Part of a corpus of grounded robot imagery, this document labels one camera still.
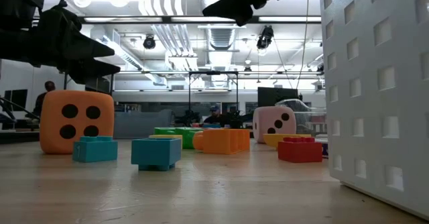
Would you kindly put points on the black background robot rig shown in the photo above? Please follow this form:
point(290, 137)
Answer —
point(189, 96)

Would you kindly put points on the orange foam die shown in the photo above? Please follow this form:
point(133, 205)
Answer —
point(100, 100)

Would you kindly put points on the small teal toy brick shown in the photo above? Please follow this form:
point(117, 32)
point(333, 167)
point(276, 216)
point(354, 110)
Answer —
point(95, 150)
point(155, 153)

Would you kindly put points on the person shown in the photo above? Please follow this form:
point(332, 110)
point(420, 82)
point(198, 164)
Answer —
point(214, 116)
point(42, 100)

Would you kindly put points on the grey translucent plastic bin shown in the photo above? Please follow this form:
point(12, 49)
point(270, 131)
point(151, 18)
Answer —
point(140, 123)

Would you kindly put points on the pink foam die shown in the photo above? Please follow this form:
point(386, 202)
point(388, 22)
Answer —
point(264, 116)

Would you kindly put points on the small yellow toy brick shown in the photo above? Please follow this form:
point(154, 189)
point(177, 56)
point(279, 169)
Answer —
point(167, 137)

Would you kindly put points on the black ceiling camera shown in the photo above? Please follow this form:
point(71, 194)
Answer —
point(149, 42)
point(265, 36)

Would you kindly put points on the small red toy brick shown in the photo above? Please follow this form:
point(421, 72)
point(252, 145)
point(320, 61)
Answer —
point(300, 150)

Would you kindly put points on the yellow orange toy brick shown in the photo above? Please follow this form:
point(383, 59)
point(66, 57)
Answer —
point(273, 139)

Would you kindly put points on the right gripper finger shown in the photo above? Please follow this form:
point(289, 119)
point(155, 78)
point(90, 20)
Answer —
point(234, 11)

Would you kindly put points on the black monitor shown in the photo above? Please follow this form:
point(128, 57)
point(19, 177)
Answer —
point(276, 96)

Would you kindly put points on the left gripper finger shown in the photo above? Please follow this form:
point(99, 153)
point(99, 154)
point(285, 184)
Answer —
point(87, 48)
point(87, 70)

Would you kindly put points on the black overhead rig beam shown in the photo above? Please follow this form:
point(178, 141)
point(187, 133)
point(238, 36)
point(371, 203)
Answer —
point(167, 18)

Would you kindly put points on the white perforated basket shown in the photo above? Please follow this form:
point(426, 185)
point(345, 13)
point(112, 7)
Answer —
point(368, 100)

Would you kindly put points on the clear plastic bin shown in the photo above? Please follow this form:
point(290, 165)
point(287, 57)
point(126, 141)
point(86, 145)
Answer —
point(308, 116)

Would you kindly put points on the green toy brick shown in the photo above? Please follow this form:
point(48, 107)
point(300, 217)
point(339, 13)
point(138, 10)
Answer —
point(189, 137)
point(164, 131)

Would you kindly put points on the blue white card pack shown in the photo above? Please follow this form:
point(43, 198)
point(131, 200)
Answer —
point(325, 148)

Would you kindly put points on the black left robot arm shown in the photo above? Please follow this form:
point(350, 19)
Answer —
point(16, 2)

